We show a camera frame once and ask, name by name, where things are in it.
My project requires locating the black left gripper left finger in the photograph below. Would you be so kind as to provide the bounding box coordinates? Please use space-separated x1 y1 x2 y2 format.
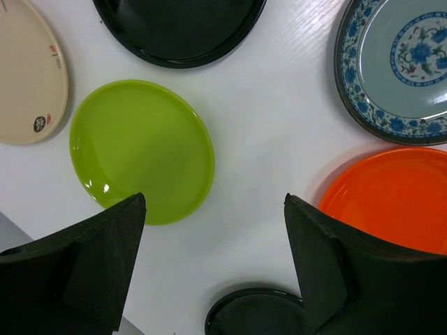
1 193 146 334

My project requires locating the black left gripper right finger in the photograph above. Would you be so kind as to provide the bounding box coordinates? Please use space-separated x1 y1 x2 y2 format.
284 195 446 334

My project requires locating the matte black plate near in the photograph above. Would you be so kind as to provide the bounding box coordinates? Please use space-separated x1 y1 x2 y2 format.
204 288 309 335

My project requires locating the orange plate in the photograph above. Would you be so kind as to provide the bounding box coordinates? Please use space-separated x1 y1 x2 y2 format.
319 148 446 255

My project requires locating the green plate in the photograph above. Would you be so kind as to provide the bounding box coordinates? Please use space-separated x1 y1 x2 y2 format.
69 80 215 225

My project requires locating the cream plate left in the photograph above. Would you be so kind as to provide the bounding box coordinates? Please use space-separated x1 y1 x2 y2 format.
1 1 69 145

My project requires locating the blue floral plate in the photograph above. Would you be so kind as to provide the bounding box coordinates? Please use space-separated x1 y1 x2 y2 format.
334 1 446 146

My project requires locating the glossy black plate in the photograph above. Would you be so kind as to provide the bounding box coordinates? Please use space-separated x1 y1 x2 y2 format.
94 0 265 69

